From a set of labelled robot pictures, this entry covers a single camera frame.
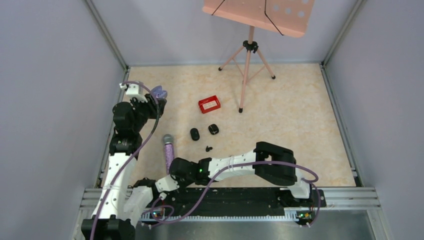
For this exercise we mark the black earbud pair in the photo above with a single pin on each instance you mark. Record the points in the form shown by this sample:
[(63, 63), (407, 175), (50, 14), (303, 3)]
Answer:
[(208, 148)]

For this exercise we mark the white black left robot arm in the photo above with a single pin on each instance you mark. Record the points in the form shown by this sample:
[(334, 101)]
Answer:
[(117, 214)]

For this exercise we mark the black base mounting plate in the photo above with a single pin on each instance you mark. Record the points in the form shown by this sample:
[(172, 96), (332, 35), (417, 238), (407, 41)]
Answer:
[(240, 201)]

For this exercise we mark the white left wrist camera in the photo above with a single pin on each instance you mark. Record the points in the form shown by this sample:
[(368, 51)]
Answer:
[(134, 91)]

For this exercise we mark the black glossy earbud case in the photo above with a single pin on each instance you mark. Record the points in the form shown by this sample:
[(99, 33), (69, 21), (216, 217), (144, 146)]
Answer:
[(213, 129)]

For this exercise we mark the black oval earbud case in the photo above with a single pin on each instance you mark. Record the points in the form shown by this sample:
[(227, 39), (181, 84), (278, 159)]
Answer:
[(194, 134)]

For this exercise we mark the red toy window brick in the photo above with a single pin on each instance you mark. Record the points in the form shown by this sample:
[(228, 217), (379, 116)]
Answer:
[(209, 104)]

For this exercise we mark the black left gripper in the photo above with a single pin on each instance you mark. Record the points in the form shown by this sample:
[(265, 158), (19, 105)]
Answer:
[(156, 107)]

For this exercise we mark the silver blue earbud charging case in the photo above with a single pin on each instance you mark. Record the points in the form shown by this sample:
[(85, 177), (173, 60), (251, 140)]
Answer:
[(159, 92)]

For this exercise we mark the purple glitter microphone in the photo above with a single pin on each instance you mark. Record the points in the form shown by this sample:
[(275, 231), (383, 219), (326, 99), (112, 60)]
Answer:
[(168, 149)]

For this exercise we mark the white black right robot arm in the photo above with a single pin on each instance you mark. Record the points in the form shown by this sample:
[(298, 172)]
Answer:
[(270, 162)]

